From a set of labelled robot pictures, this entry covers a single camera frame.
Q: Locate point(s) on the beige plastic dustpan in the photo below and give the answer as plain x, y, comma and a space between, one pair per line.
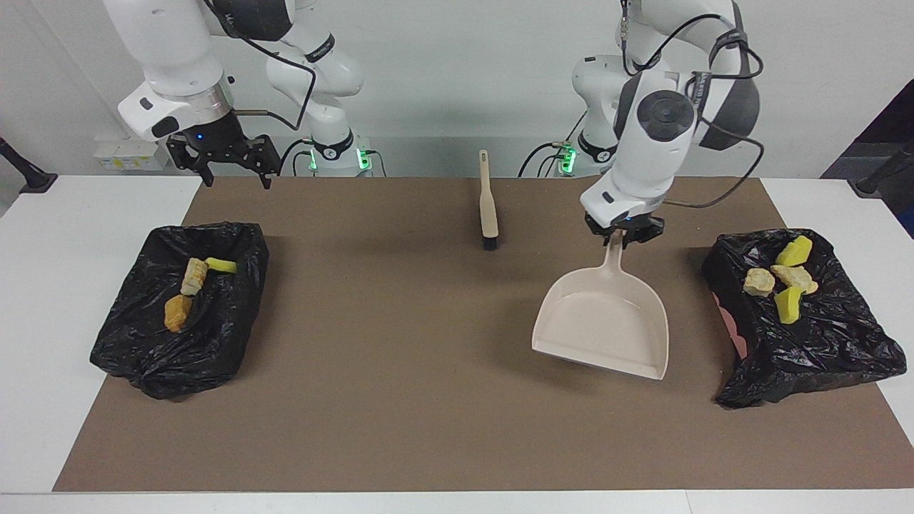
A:
607, 321

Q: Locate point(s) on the beige sponge piece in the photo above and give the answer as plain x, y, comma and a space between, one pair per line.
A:
758, 283

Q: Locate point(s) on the black bag lined bin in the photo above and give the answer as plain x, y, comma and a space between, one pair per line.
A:
214, 335

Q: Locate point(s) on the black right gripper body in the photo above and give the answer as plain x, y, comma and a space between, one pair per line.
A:
218, 139

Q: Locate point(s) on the orange brown sponge piece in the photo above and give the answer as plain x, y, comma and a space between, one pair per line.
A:
177, 314

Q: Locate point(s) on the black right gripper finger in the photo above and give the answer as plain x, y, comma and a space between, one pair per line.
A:
265, 158
191, 158

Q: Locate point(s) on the beige hand brush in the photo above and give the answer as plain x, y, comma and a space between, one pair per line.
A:
488, 207

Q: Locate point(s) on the black stand foot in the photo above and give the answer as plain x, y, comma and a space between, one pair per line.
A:
32, 180
875, 182

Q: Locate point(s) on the black bag over pink bin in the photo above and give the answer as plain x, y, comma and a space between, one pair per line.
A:
821, 350

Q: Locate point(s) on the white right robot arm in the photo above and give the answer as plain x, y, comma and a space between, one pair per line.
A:
171, 43

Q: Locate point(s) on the brown table mat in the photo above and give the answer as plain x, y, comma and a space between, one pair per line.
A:
357, 442

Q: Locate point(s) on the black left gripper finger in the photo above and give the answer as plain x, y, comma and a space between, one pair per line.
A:
602, 233
632, 237

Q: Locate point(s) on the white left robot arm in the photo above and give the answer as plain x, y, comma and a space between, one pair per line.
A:
653, 143

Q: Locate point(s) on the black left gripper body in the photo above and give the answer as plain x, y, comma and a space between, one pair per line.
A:
628, 225

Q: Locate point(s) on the pink bin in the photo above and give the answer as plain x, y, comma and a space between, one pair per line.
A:
732, 328

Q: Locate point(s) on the pale sponge piece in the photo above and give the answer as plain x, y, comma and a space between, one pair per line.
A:
794, 277

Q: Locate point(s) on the green and yellow sponge piece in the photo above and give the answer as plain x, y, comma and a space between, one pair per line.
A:
787, 305

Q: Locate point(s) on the white wall socket box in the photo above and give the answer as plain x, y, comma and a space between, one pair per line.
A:
121, 157

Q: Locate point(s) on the notched yellow sponge piece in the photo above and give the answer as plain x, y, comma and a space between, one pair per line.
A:
223, 265

